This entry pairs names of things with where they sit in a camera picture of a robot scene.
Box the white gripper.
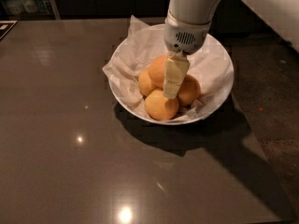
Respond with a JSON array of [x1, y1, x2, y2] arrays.
[[163, 12, 210, 99]]

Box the orange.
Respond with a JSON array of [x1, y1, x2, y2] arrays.
[[178, 75, 201, 106], [144, 89, 179, 120], [138, 68, 156, 96], [149, 55, 167, 88]]

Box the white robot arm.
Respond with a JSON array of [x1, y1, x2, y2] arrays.
[[163, 0, 221, 99]]

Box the white bowl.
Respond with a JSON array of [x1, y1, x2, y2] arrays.
[[108, 22, 235, 126]]

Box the white crumpled paper liner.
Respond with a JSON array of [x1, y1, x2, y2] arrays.
[[102, 15, 234, 125]]

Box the clear plastic containers on shelf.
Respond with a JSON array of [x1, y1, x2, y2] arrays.
[[0, 0, 54, 17]]

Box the black and white mat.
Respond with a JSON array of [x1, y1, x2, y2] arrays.
[[0, 21, 17, 40]]

